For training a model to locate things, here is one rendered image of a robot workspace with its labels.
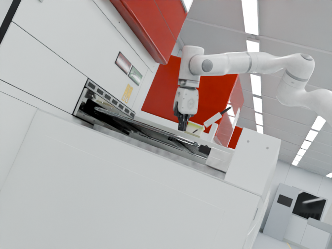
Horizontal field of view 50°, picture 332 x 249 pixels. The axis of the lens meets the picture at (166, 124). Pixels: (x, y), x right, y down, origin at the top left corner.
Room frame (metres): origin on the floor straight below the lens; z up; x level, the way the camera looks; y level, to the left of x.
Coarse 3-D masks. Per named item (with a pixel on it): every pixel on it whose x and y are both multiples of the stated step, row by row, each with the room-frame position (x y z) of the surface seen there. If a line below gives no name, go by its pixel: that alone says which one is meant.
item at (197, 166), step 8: (96, 128) 1.21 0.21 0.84; (104, 128) 1.21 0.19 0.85; (112, 136) 1.19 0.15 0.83; (120, 136) 1.18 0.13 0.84; (128, 136) 1.18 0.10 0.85; (136, 144) 1.16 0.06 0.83; (144, 144) 1.15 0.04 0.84; (152, 152) 1.14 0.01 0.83; (160, 152) 1.13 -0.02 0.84; (168, 152) 1.12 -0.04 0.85; (176, 160) 1.11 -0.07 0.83; (184, 160) 1.11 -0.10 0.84; (200, 168) 1.09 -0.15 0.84; (208, 168) 1.08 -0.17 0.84; (216, 176) 1.07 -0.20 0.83; (224, 176) 1.06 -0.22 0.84
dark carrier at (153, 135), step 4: (132, 124) 1.21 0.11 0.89; (136, 128) 1.31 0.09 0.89; (140, 128) 1.24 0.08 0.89; (144, 128) 1.18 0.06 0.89; (144, 132) 1.34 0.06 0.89; (148, 132) 1.27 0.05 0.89; (152, 132) 1.21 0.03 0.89; (156, 132) 1.15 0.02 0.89; (152, 136) 1.38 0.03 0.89; (156, 136) 1.30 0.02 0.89; (160, 136) 1.24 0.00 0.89; (164, 136) 1.18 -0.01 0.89; (160, 140) 1.42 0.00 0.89; (164, 140) 1.34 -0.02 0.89; (168, 140) 1.26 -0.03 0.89; (172, 144) 1.37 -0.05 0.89; (184, 144) 1.17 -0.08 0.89; (188, 144) 1.12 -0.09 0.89; (188, 148) 1.26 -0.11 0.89; (192, 148) 1.20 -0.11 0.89; (196, 148) 1.14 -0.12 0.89; (192, 152) 1.37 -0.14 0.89; (196, 152) 1.30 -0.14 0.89; (200, 152) 1.23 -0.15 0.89; (204, 156) 1.33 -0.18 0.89
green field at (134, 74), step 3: (132, 69) 1.37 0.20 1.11; (135, 69) 1.39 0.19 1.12; (132, 72) 1.37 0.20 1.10; (135, 72) 1.40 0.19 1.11; (138, 72) 1.42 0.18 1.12; (129, 75) 1.36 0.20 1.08; (132, 75) 1.38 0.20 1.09; (135, 75) 1.41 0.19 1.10; (138, 75) 1.43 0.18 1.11; (132, 78) 1.39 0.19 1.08; (135, 78) 1.42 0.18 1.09; (138, 78) 1.44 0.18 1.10; (135, 81) 1.43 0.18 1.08; (138, 81) 1.45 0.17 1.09; (138, 84) 1.46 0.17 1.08
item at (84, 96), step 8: (80, 96) 1.13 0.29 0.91; (88, 96) 1.15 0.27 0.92; (96, 96) 1.19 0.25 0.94; (80, 104) 1.13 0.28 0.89; (104, 104) 1.26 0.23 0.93; (80, 112) 1.14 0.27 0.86; (120, 112) 1.39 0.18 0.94; (88, 120) 1.20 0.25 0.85; (96, 120) 1.25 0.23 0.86; (112, 128) 1.38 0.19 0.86
